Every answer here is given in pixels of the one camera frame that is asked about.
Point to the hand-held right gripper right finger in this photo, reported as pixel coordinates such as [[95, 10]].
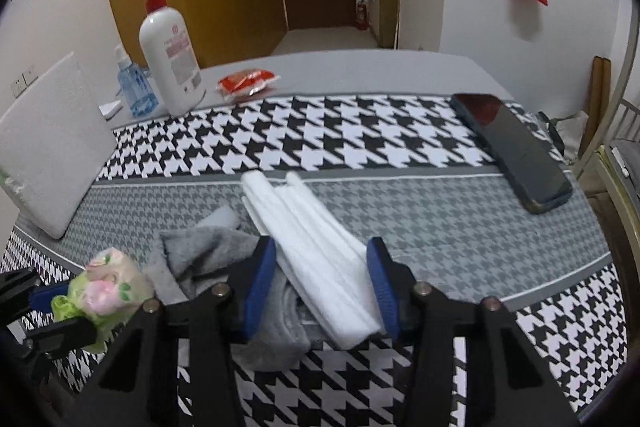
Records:
[[385, 294]]

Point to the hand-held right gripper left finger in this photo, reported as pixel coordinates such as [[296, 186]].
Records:
[[260, 289]]

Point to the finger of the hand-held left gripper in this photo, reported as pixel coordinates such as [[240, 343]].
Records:
[[45, 298], [65, 336]]

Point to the green floral plastic bag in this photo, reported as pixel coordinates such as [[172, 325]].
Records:
[[107, 289]]

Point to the white cloth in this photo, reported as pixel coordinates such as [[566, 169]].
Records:
[[320, 257]]

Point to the grey sock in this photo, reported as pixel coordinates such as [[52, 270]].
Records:
[[200, 252]]

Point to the white foam box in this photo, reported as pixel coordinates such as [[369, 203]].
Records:
[[50, 142]]

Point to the houndstooth table runner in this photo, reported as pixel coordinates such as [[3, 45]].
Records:
[[350, 137]]

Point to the black smartphone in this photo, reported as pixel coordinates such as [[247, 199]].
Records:
[[515, 152]]

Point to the white paper scrap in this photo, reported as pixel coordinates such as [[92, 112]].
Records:
[[110, 109]]

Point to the red snack packet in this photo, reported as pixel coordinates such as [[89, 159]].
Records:
[[247, 84]]

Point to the clear blue spray bottle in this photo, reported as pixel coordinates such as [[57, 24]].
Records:
[[135, 87]]

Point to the white pump lotion bottle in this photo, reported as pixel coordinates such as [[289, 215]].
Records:
[[170, 57]]

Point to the grey clothing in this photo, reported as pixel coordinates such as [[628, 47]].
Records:
[[627, 157]]

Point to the red fire extinguisher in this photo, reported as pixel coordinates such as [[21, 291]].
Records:
[[362, 14]]

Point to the wooden boards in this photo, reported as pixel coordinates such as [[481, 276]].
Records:
[[595, 107]]

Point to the metal bunk bed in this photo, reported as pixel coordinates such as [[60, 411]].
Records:
[[620, 117]]

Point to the white wall socket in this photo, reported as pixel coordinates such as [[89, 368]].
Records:
[[18, 86], [31, 75]]

